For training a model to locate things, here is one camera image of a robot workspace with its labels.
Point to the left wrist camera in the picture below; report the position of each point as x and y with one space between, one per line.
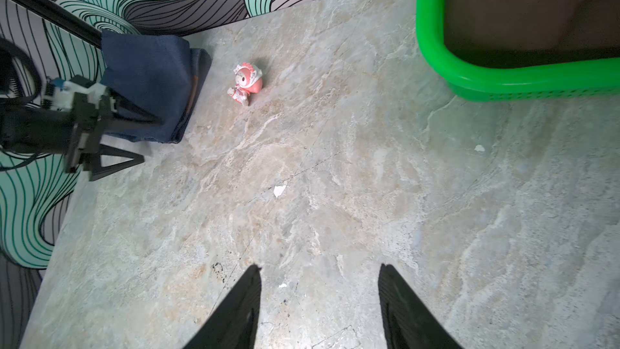
59 94

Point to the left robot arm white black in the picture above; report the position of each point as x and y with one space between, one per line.
65 117

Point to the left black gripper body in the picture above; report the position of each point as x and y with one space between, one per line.
89 122

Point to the green plastic basket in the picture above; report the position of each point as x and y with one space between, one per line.
481 84

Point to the small pink white toy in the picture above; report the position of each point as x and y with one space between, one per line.
248 81

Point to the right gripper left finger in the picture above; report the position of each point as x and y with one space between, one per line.
234 323

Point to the dark blue denim trousers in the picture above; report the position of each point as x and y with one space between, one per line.
162 75

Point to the brown folded trousers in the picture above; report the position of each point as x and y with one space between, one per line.
520 33

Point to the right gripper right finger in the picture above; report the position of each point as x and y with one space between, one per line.
406 320

